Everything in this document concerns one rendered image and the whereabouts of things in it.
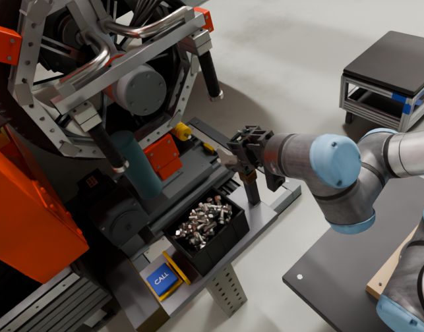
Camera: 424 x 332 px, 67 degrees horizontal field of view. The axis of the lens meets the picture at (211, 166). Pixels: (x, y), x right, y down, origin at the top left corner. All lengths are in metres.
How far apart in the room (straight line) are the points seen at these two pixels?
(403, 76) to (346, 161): 1.12
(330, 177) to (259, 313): 0.89
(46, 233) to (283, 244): 0.94
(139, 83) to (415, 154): 0.64
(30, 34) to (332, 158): 0.73
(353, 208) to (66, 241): 0.76
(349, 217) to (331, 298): 0.45
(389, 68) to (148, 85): 1.18
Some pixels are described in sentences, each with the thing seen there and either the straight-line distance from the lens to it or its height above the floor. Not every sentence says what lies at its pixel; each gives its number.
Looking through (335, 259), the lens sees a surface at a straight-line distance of 1.12.
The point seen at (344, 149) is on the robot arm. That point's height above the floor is 0.88.
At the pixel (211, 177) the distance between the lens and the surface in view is 1.55.
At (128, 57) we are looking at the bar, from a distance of 0.80.
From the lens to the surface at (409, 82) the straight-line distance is 1.65.
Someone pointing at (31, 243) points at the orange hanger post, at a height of 0.68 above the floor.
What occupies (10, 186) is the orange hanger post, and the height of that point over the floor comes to 0.86.
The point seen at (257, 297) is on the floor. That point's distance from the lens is 1.39.
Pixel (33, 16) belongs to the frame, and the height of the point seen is 1.09.
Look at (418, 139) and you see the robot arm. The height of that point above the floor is 0.84.
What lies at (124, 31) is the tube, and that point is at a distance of 0.86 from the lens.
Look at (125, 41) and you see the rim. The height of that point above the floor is 0.89.
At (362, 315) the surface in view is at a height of 0.30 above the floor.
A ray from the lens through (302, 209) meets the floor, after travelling 1.56.
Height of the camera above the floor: 1.31
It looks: 47 degrees down
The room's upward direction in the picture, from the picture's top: 20 degrees counter-clockwise
